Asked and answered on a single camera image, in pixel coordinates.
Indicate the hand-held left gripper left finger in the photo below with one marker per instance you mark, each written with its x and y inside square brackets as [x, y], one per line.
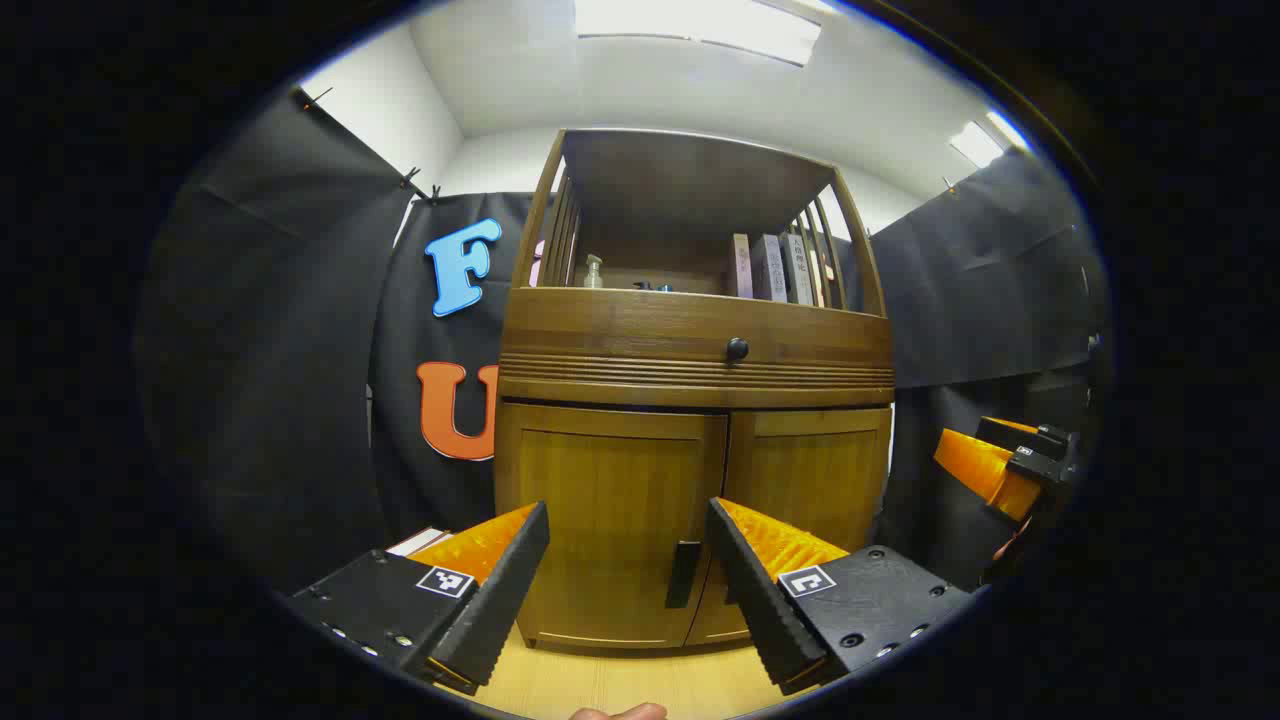
[500, 600]

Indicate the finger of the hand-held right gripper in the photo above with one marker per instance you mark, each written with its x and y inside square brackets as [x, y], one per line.
[975, 465]
[1030, 438]

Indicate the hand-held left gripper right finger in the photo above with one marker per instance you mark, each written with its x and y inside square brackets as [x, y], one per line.
[760, 600]

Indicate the wooden cabinet door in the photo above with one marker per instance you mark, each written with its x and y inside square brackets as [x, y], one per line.
[810, 470]
[600, 500]

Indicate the wooden shoe cabinet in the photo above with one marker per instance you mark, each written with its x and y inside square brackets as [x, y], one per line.
[690, 180]

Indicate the wooden cabinet drawer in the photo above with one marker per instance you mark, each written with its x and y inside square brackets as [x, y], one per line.
[620, 330]

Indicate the red-brown book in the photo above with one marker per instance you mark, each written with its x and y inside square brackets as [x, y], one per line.
[420, 542]

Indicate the tan book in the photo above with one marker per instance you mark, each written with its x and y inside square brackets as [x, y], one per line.
[817, 275]

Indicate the black round drawer knob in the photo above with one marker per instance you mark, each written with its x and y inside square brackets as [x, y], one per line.
[737, 349]

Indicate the white book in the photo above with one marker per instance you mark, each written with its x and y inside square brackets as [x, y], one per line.
[797, 270]

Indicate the grey book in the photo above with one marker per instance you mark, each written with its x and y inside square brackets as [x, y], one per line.
[768, 270]

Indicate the small ceiling light panel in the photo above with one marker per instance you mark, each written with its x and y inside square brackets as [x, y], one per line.
[978, 145]

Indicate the small blue item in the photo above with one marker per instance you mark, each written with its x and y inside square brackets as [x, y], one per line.
[652, 287]

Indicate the clear pump bottle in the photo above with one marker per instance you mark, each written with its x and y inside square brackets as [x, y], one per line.
[593, 275]

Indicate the black backdrop cloth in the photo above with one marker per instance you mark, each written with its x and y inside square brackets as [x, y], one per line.
[270, 350]

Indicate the large ceiling light panel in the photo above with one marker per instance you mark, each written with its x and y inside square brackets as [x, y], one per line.
[700, 25]

